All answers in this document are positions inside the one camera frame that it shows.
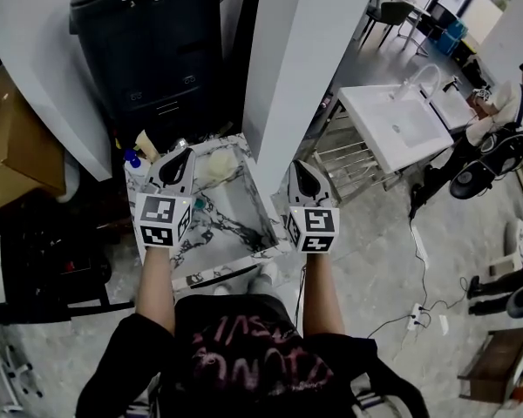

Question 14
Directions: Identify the white chair base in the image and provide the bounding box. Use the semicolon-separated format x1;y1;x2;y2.
0;344;44;413

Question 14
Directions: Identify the black office chair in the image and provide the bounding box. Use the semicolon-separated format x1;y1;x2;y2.
449;122;523;200

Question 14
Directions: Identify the clear curved faucet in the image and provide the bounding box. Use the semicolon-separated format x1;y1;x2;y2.
394;64;441;102

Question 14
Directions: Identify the brown wooden stool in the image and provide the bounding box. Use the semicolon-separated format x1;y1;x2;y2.
457;327;523;404

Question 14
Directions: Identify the black cabinet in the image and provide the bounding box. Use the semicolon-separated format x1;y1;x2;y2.
68;0;245;147

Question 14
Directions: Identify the small white basin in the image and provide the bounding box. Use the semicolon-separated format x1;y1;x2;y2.
422;87;479;131

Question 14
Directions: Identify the person's right forearm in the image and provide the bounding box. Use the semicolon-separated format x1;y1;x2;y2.
302;252;347;338

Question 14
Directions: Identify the dark chair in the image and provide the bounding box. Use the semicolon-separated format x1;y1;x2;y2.
357;0;431;58

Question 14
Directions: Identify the person's black printed t-shirt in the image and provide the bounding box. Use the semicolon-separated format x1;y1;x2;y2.
76;293;431;418

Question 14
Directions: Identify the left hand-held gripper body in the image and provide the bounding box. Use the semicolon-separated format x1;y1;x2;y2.
133;183;194;250

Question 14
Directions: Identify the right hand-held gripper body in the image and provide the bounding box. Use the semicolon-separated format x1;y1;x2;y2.
283;196;341;254

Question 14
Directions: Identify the large white basin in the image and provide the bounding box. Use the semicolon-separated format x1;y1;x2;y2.
337;84;455;174

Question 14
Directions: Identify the blue bin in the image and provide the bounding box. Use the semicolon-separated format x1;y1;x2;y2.
438;18;470;54

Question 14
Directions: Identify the person's left forearm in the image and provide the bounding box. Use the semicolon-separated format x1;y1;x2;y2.
135;245;176;335

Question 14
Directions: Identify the white pump bottle blue cap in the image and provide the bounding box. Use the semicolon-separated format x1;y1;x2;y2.
122;148;153;177

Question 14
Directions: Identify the cream flat tool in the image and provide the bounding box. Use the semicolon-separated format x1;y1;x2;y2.
134;129;162;160

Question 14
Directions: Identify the black table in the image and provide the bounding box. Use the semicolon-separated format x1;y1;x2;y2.
0;206;134;324

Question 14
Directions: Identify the person's right leg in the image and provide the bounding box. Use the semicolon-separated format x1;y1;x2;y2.
250;261;281;298

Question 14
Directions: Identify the cardboard box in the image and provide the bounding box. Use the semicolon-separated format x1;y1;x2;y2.
0;65;66;215

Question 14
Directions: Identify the white power strip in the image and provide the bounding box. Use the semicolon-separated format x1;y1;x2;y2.
407;302;425;331

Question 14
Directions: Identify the marble sink cabinet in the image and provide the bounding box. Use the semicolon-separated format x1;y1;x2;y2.
124;131;291;291

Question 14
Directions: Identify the black floor cable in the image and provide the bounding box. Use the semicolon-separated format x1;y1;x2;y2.
365;313;413;339

